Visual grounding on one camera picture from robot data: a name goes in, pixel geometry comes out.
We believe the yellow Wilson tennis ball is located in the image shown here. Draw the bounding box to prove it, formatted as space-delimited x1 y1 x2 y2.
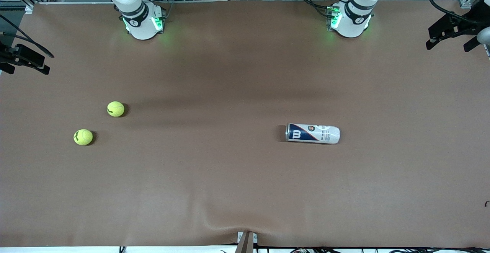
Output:
107 101 125 118
73 129 93 146

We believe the Wilson tennis ball can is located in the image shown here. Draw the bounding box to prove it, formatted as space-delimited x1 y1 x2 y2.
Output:
285 123 341 145

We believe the brown table mat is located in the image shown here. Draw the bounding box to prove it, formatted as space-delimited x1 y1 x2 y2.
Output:
0 0 490 248

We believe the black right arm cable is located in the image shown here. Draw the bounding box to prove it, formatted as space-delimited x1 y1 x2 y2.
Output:
0 15 55 59

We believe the aluminium camera mount post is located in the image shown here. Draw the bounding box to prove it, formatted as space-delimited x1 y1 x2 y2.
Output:
235 231 258 253

